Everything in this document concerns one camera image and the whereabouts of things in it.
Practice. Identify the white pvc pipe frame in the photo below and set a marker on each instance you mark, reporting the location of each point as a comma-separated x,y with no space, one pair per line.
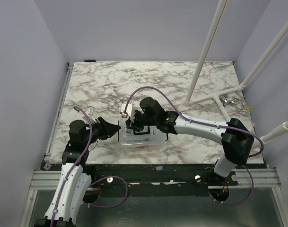
262,66

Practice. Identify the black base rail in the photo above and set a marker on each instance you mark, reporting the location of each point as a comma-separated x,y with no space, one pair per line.
149,180

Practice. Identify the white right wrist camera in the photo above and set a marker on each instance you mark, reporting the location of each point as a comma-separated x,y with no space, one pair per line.
127,111

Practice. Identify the clear plastic medicine box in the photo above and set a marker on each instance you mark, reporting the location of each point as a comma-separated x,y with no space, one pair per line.
141,137

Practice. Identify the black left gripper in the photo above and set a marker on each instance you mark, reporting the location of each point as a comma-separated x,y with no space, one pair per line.
109,130

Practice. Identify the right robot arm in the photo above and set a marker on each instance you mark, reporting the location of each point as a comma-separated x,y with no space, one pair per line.
234,137

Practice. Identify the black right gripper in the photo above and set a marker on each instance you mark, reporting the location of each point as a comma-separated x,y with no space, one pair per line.
133,120

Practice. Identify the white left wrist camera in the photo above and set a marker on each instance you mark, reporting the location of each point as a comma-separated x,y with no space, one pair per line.
90,111

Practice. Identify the metal clamp on pipe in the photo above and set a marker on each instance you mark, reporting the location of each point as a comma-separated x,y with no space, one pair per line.
225,101

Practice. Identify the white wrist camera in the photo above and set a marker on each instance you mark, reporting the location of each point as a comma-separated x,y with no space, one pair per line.
90,111
127,111

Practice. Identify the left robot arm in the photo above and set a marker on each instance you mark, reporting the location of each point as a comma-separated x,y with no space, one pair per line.
70,170

